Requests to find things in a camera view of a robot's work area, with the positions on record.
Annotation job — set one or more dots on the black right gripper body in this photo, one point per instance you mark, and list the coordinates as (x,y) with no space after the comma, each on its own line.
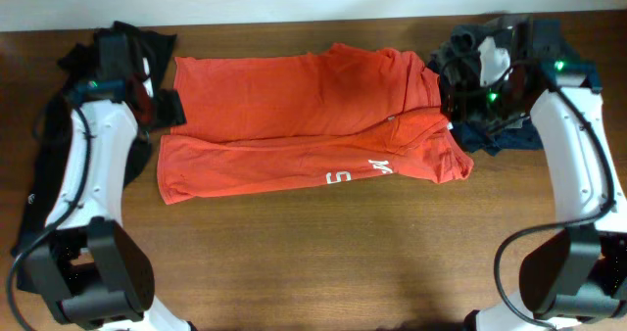
(473,101)

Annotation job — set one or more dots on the navy blue garment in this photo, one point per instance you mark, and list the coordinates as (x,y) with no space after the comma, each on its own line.
(472,138)

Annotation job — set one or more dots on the black garment on left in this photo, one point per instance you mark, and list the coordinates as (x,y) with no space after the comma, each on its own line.
(49,166)

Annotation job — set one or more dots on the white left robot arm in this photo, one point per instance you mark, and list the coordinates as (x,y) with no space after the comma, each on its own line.
(72,250)

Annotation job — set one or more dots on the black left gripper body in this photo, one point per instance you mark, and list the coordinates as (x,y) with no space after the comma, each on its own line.
(167,112)

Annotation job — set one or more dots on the orange t-shirt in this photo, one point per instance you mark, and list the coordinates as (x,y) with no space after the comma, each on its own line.
(259,125)

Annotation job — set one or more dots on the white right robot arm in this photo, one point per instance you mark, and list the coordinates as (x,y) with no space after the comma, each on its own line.
(517,69)

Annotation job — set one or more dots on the grey patterned garment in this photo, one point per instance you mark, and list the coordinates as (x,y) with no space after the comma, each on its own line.
(510,123)

